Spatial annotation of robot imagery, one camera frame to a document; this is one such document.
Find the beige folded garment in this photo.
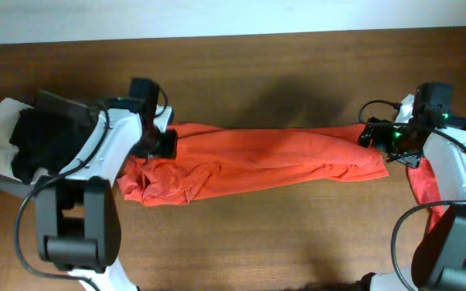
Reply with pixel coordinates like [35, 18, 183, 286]
[0, 98, 43, 182]

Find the orange soccer t-shirt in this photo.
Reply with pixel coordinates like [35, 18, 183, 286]
[117, 123, 388, 206]

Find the red t-shirt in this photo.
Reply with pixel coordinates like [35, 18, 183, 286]
[406, 158, 444, 233]

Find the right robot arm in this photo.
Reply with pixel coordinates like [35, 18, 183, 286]
[358, 82, 466, 291]

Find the black cable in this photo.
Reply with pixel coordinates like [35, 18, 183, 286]
[357, 99, 466, 291]
[13, 86, 170, 291]

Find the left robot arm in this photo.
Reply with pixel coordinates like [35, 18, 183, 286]
[33, 78, 177, 290]

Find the right black cable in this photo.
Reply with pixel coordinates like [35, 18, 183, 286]
[357, 99, 466, 291]

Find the left black cable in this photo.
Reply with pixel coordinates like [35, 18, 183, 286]
[13, 86, 170, 291]

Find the grey folded garment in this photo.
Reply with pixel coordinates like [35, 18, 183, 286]
[0, 91, 89, 198]

